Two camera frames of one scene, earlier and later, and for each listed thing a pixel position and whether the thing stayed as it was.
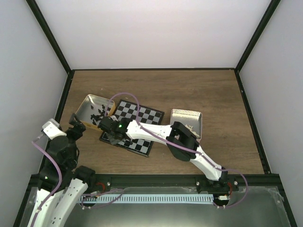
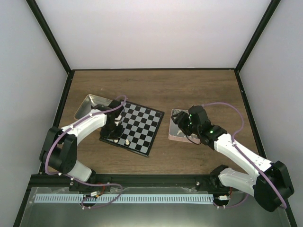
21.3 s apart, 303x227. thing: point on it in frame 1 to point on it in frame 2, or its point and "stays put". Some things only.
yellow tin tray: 93,109 stays put
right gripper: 112,140 to 180,120
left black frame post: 55,42 stays put
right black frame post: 269,12 stays put
